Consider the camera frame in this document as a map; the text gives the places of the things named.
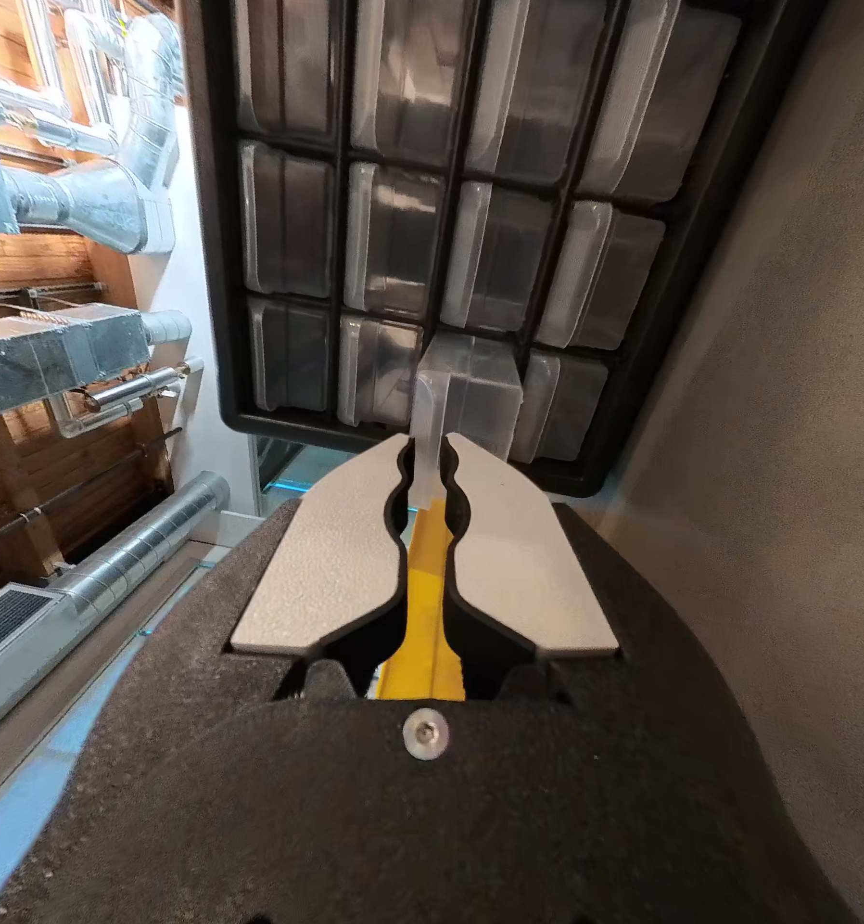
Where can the round metal duct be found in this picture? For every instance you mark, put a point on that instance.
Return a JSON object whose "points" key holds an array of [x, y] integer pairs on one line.
{"points": [[144, 542]]}

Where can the white vent unit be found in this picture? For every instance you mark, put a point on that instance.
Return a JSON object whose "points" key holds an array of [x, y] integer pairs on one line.
{"points": [[14, 635]]}

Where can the yellow plastic bin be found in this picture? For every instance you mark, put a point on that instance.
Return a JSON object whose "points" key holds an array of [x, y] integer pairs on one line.
{"points": [[425, 635]]}

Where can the metal air duct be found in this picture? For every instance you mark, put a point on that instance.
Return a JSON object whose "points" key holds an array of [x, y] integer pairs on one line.
{"points": [[43, 354], [100, 202]]}

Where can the black drawer cabinet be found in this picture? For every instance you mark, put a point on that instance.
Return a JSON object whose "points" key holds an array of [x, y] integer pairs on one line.
{"points": [[216, 289]]}

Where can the silver pipe bundle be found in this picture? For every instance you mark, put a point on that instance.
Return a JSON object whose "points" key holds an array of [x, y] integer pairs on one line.
{"points": [[129, 72]]}

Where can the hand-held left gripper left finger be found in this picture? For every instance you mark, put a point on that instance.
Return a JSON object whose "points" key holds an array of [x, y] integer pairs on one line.
{"points": [[324, 578]]}

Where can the clear plastic drawer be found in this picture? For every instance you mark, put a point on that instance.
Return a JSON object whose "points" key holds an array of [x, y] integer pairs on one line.
{"points": [[468, 383]]}

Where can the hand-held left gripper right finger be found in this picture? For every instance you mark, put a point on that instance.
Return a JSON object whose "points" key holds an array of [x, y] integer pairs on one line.
{"points": [[533, 578]]}

